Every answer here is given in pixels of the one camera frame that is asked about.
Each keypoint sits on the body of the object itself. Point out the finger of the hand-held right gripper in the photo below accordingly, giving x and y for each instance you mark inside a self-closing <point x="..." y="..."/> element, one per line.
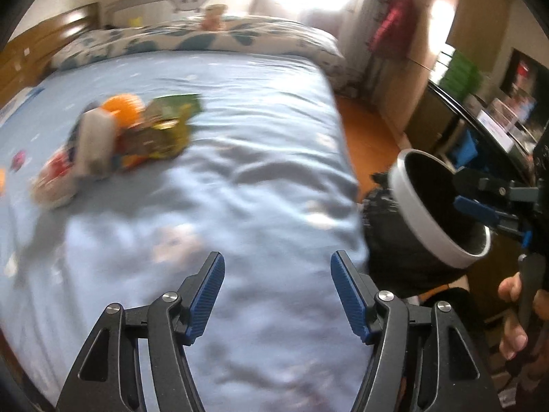
<point x="493" y="186"/>
<point x="476" y="208"/>

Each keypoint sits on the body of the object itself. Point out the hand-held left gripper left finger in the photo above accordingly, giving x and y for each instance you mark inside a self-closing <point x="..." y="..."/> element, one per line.
<point x="206" y="296"/>

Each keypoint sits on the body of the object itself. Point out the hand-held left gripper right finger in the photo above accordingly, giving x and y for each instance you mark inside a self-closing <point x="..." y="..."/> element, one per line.
<point x="349" y="296"/>

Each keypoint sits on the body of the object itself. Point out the red and white carton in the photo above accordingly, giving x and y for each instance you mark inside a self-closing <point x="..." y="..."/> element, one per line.
<point x="51" y="178"/>

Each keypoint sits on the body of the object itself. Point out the person's right hand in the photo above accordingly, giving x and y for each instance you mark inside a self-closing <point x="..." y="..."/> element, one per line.
<point x="512" y="339"/>

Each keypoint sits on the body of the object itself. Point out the black desk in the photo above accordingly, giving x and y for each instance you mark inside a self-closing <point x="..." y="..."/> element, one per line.
<point x="454" y="111"/>

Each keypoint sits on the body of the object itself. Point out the dark framed picture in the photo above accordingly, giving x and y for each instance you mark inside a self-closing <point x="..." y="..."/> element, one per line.
<point x="521" y="86"/>

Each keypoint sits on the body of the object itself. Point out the green storage boxes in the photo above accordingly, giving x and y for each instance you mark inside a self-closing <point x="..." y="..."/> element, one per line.
<point x="461" y="68"/>

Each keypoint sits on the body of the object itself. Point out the bed with blue floral sheet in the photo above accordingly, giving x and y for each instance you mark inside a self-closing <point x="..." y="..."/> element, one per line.
<point x="236" y="158"/>

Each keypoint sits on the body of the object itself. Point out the gold foil wrapper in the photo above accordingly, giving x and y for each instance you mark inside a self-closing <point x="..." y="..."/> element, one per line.
<point x="158" y="139"/>

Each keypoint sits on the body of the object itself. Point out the patterned curtain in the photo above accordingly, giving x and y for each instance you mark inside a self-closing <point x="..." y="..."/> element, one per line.
<point x="364" y="73"/>

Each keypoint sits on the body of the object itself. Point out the wooden wardrobe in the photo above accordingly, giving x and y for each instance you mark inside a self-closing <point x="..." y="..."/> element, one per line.
<point x="476" y="13"/>

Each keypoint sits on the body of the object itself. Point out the red hanging garment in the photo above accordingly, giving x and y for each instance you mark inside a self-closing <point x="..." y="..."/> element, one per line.
<point x="394" y="25"/>

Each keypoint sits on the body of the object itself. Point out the green snack packet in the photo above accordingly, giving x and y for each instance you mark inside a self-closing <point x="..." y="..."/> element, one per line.
<point x="178" y="105"/>

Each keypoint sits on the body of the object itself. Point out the small pink hair clip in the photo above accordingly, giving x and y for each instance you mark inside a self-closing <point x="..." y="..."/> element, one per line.
<point x="18" y="161"/>

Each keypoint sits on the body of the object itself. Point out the blue leaf print quilt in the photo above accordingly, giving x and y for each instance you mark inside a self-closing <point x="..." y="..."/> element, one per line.
<point x="240" y="36"/>

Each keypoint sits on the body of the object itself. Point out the small teddy bear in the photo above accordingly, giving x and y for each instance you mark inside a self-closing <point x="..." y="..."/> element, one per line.
<point x="213" y="17"/>

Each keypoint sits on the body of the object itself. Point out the small yellow toy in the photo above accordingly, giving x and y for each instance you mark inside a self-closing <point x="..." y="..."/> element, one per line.
<point x="136" y="22"/>

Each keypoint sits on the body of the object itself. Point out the wooden headboard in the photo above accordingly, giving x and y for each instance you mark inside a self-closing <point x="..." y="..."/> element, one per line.
<point x="38" y="38"/>

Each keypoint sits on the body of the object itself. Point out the white bed rail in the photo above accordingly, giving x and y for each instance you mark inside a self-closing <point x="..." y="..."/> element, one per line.
<point x="171" y="2"/>

